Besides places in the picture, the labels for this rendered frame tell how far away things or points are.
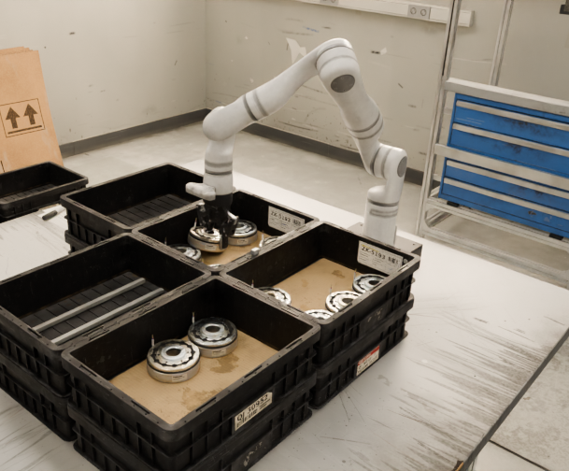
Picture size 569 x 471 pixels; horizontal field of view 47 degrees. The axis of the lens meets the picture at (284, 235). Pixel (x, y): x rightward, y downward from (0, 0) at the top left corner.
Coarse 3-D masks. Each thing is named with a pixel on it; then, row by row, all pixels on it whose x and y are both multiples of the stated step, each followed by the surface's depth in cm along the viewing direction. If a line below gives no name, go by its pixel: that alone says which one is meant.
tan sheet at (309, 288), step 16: (304, 272) 169; (320, 272) 169; (336, 272) 169; (352, 272) 170; (288, 288) 161; (304, 288) 162; (320, 288) 162; (336, 288) 162; (304, 304) 155; (320, 304) 155
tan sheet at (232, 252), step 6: (258, 234) 187; (264, 234) 187; (258, 240) 183; (228, 246) 180; (234, 246) 180; (240, 246) 180; (246, 246) 180; (252, 246) 180; (258, 246) 180; (204, 252) 175; (210, 252) 176; (216, 252) 176; (222, 252) 176; (228, 252) 176; (234, 252) 176; (240, 252) 176; (246, 252) 177; (204, 258) 173; (210, 258) 173; (216, 258) 173; (222, 258) 173; (228, 258) 173; (234, 258) 174; (210, 264) 170
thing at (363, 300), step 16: (320, 224) 171; (336, 224) 172; (288, 240) 162; (368, 240) 165; (256, 256) 154; (416, 256) 158; (224, 272) 147; (400, 272) 150; (384, 288) 146; (288, 304) 136; (352, 304) 137; (368, 304) 142; (320, 320) 131; (336, 320) 133
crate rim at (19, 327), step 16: (112, 240) 158; (144, 240) 158; (64, 256) 150; (176, 256) 152; (32, 272) 143; (208, 272) 146; (176, 288) 140; (144, 304) 134; (0, 320) 129; (16, 320) 126; (112, 320) 128; (32, 336) 122; (80, 336) 123; (48, 352) 120
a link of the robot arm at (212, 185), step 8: (208, 176) 162; (216, 176) 162; (224, 176) 162; (232, 176) 165; (192, 184) 163; (200, 184) 164; (208, 184) 163; (216, 184) 162; (224, 184) 163; (232, 184) 165; (192, 192) 162; (200, 192) 160; (208, 192) 159; (216, 192) 163; (224, 192) 164; (208, 200) 160
